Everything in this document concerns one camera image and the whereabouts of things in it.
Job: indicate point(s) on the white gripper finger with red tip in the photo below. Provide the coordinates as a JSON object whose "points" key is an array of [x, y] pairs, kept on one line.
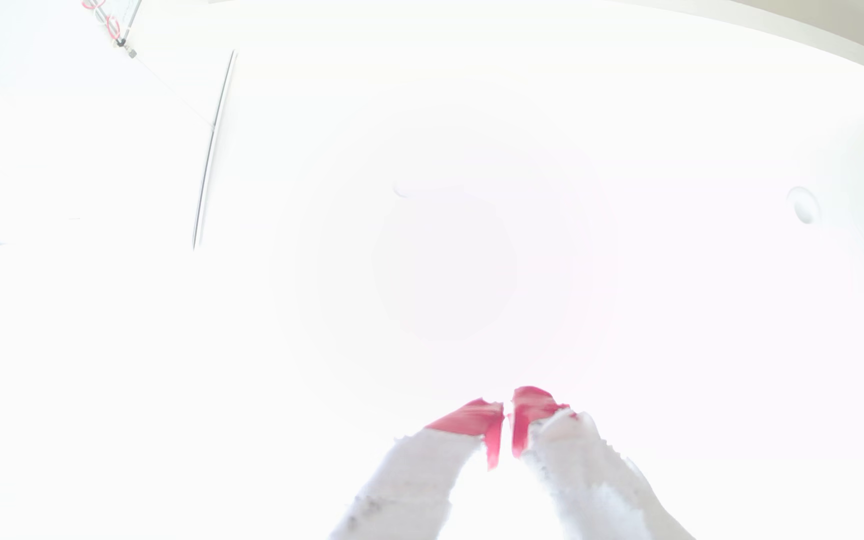
{"points": [[417, 480], [589, 487]]}

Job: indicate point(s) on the thin grey metal rod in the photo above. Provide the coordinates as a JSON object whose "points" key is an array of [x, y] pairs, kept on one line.
{"points": [[213, 150]]}

